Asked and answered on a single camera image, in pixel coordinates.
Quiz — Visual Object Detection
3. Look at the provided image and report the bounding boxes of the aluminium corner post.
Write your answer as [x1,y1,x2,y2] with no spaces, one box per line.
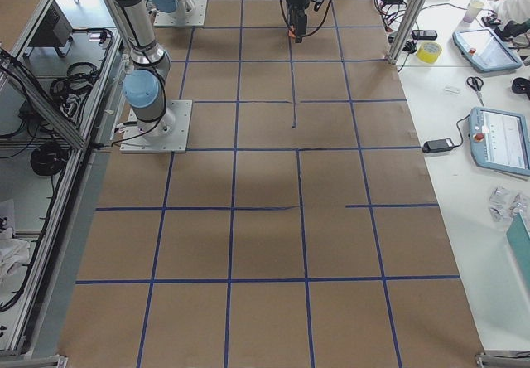
[387,0,426,65]

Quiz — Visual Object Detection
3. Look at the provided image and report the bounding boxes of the person white sleeve forearm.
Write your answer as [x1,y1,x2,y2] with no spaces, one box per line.
[490,0,529,23]

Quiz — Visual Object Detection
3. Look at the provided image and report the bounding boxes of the lower blue teach pendant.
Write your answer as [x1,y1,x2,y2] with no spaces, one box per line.
[468,107,529,177]

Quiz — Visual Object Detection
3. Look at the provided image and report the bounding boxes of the black electronics box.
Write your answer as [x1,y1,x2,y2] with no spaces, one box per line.
[24,0,73,58]

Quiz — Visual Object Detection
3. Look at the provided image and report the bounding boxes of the blue teach pendant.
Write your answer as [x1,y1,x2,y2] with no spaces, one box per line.
[468,107,529,177]
[452,28,523,73]

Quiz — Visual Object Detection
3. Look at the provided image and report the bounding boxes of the black power brick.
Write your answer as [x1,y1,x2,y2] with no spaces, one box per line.
[422,138,455,153]

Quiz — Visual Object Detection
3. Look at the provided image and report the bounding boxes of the upper blue teach pendant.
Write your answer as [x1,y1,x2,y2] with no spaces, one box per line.
[452,28,523,73]

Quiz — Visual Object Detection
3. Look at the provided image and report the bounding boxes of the black scissors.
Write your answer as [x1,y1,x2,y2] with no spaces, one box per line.
[466,76,484,107]

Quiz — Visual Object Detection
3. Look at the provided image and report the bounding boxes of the yellow tape roll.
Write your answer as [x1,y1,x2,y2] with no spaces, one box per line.
[417,41,442,64]

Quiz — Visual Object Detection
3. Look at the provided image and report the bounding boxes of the clear plastic parts bags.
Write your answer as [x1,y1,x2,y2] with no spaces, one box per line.
[489,186,529,224]

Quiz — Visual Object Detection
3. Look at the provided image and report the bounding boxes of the black remote control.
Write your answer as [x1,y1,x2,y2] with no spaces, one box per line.
[411,30,438,41]

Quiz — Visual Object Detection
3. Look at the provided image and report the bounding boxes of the coiled black cables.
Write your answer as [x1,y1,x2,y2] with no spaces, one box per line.
[49,61,100,116]

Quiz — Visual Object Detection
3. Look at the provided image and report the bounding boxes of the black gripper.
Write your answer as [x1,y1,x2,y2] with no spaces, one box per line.
[285,0,335,45]

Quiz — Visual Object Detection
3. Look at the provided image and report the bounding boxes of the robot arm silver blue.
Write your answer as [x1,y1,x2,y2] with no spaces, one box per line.
[110,0,332,141]
[151,0,195,19]

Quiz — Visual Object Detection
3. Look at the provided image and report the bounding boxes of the white paper cup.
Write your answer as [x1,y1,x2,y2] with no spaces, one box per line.
[462,0,484,23]

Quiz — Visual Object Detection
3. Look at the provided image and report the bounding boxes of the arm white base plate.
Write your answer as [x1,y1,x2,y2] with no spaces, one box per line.
[119,100,192,153]
[152,0,208,28]

